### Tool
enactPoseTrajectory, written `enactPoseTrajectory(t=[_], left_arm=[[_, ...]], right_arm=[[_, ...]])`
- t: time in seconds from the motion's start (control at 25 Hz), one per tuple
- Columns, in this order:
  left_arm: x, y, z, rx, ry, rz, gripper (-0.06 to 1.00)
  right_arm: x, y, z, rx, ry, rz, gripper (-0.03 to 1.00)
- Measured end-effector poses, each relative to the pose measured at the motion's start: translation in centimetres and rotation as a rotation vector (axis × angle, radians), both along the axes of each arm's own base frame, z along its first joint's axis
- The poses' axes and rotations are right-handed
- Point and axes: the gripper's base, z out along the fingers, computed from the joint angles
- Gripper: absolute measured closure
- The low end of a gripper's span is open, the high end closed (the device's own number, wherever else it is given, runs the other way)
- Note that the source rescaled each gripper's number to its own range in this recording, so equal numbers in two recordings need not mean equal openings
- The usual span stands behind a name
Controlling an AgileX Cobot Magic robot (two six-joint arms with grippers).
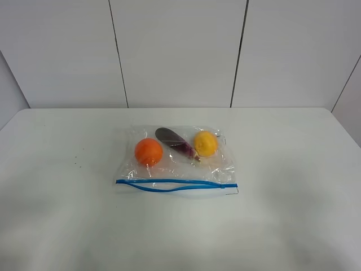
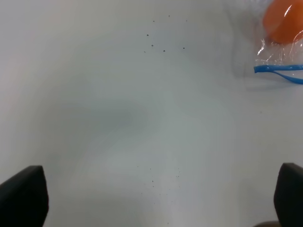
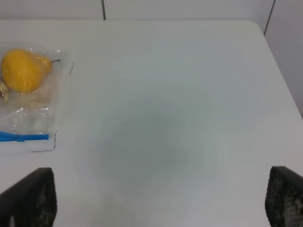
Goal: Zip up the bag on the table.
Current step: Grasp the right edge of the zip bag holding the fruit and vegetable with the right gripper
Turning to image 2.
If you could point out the clear zip bag blue seal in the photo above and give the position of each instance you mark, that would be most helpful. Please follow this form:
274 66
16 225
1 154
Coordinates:
285 60

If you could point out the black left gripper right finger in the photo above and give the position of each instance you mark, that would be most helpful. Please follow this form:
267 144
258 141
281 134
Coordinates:
288 196

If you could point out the orange fruit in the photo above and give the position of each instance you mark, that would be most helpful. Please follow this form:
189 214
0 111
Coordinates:
283 21

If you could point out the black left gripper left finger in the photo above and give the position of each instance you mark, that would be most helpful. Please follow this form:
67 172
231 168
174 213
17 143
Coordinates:
24 200

